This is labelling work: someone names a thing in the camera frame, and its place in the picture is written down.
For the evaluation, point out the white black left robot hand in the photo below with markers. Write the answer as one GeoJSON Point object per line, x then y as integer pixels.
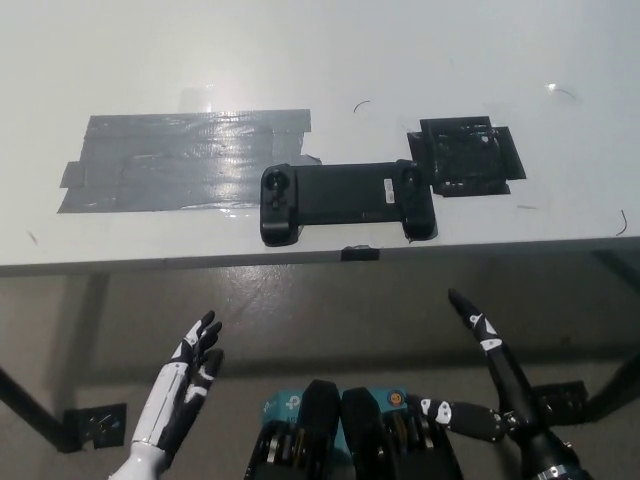
{"type": "Point", "coordinates": [170, 400]}

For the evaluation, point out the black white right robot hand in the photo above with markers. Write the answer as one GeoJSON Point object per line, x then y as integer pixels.
{"type": "Point", "coordinates": [507, 380]}

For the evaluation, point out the black robot torso blocks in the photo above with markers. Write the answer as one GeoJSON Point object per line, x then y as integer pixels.
{"type": "Point", "coordinates": [365, 440]}

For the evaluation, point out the black mobile game controller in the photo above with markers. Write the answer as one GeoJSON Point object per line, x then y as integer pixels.
{"type": "Point", "coordinates": [337, 192]}

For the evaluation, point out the black floor tape patch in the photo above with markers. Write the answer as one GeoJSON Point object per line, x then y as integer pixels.
{"type": "Point", "coordinates": [95, 427]}
{"type": "Point", "coordinates": [565, 397]}

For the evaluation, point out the black slanted table leg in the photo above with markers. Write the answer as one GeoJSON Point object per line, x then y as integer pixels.
{"type": "Point", "coordinates": [615, 390]}
{"type": "Point", "coordinates": [30, 407]}

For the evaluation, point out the teal cardboard box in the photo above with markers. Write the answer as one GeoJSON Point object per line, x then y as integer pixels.
{"type": "Point", "coordinates": [282, 402]}

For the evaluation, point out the black tape patch square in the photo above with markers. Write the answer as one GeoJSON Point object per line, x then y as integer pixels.
{"type": "Point", "coordinates": [467, 154]}

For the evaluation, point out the black table frame bar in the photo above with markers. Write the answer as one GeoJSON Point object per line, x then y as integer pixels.
{"type": "Point", "coordinates": [617, 266]}

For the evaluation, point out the large grey duct tape patch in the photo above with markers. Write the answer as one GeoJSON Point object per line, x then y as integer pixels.
{"type": "Point", "coordinates": [170, 165]}

